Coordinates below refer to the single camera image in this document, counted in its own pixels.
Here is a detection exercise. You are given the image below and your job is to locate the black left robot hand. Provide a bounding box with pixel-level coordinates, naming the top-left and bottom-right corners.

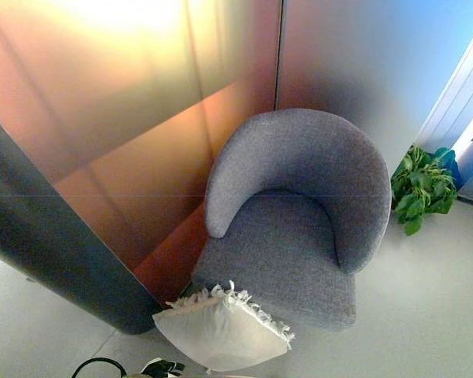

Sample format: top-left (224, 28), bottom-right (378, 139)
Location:
top-left (140, 357), bottom-right (186, 378)

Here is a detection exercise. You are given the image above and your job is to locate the white fringed pillow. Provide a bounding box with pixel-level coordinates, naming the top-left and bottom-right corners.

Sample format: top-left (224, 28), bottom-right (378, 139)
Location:
top-left (152, 280), bottom-right (296, 374)

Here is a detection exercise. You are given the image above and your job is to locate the grey fabric tub armchair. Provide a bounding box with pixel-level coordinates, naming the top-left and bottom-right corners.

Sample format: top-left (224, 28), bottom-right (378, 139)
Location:
top-left (192, 109), bottom-right (393, 330)

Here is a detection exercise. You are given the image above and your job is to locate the green leafy houseplant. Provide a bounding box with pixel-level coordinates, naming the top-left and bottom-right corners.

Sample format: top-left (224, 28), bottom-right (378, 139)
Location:
top-left (390, 144), bottom-right (458, 236)

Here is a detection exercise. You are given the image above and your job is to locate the dark plant pot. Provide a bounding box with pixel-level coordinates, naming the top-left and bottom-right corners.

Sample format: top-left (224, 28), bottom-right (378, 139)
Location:
top-left (434, 147), bottom-right (459, 176)

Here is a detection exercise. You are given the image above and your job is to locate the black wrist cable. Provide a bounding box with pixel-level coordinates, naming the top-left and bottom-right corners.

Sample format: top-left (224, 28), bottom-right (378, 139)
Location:
top-left (71, 357), bottom-right (128, 378)

